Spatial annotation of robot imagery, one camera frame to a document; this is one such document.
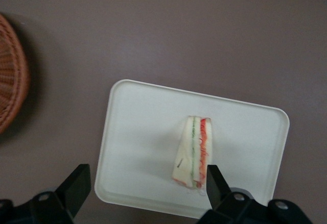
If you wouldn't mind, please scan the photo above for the cream rectangular plastic tray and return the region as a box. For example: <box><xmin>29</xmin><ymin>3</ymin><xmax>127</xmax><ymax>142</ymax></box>
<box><xmin>94</xmin><ymin>79</ymin><xmax>290</xmax><ymax>219</ymax></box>

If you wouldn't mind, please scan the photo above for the triangular white bread sandwich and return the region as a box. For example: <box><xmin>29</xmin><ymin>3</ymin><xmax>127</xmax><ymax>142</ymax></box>
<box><xmin>171</xmin><ymin>116</ymin><xmax>214</xmax><ymax>193</ymax></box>

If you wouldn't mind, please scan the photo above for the round brown wicker basket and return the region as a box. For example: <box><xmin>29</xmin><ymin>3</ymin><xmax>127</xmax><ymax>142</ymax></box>
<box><xmin>0</xmin><ymin>13</ymin><xmax>33</xmax><ymax>135</ymax></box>

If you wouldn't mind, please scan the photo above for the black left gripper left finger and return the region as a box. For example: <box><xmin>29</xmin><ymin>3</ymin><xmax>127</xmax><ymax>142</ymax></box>
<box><xmin>28</xmin><ymin>164</ymin><xmax>91</xmax><ymax>224</ymax></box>

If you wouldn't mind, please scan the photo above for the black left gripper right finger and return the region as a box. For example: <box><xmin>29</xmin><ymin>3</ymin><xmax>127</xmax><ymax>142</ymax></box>
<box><xmin>196</xmin><ymin>164</ymin><xmax>268</xmax><ymax>224</ymax></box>

